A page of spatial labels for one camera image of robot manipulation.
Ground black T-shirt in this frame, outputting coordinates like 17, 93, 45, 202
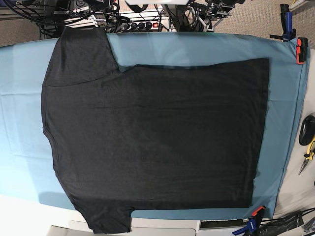
41, 28, 270, 234

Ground yellow handled pliers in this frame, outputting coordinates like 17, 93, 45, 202
298, 140, 315, 175

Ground blue clamp top right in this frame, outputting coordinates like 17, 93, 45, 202
269, 4, 296, 42

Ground black computer mouse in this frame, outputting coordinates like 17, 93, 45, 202
299, 115, 315, 146

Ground orange black clamp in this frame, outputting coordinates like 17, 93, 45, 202
296, 37, 309, 64

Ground white power strip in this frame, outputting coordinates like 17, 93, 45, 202
105, 17, 171, 33

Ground blue orange clamp bottom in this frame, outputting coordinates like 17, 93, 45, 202
232, 206, 266, 236

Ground teal table cloth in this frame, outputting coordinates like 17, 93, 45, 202
0, 32, 315, 220

